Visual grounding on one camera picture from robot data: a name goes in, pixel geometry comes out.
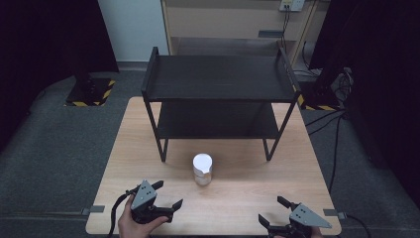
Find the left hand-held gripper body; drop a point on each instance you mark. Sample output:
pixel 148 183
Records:
pixel 144 197

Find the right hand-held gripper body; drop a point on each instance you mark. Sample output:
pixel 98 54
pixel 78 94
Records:
pixel 305 216

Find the person's right hand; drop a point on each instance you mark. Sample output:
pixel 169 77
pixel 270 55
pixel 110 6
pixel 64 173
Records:
pixel 316 233

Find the person's left hand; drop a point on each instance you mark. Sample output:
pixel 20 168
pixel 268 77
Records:
pixel 135 226

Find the white-lidded clear jar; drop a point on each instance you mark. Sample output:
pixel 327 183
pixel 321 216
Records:
pixel 202 165

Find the black stand base striped tape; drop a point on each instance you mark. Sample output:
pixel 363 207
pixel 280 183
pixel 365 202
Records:
pixel 89 94
pixel 318 99

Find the black two-tier shelf rack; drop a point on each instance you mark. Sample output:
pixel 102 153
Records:
pixel 218 77

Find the black curtain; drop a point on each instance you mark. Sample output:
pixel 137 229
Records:
pixel 43 43
pixel 386 82

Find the light wooden cabinet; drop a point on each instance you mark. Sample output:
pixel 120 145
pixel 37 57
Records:
pixel 224 23

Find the grey table bracket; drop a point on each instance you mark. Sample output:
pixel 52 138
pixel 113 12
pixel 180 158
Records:
pixel 94 209
pixel 334 214

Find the white wall socket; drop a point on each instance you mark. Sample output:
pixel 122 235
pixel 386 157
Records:
pixel 292 4

